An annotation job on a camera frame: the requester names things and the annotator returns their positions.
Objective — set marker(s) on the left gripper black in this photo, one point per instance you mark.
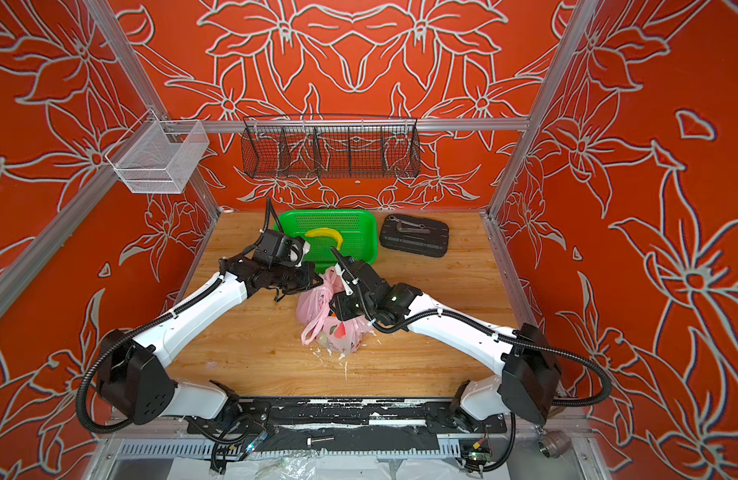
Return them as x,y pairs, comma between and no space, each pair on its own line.
309,269

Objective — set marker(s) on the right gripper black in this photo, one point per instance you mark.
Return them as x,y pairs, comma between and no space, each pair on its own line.
338,304

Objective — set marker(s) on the pink plastic bag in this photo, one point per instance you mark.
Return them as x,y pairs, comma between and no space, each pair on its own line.
321,325

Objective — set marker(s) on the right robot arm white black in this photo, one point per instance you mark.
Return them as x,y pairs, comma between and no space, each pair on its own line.
525,369

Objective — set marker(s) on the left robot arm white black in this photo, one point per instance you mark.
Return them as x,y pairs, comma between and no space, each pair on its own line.
128,383

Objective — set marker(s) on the green plastic basket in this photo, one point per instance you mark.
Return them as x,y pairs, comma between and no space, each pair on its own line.
358,227

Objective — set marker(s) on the black tool case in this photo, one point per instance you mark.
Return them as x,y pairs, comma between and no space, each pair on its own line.
417,235

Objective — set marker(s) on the yellow banana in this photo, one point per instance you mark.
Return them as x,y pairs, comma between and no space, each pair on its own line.
325,232

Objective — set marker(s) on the metal cylinder fitting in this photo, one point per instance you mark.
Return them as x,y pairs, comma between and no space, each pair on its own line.
554,444

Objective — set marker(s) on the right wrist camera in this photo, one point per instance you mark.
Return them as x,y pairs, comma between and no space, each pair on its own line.
348,270

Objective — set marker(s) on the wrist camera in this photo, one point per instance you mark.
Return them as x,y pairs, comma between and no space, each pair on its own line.
278,249
348,270

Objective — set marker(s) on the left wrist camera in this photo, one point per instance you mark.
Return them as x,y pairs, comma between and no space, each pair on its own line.
278,249

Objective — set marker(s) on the black wire basket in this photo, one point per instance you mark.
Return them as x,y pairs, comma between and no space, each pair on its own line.
343,147

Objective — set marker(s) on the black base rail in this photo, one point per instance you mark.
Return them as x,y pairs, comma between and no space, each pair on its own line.
384,426

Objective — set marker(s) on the clear plastic wall bin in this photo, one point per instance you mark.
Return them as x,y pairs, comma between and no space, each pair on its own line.
153,159

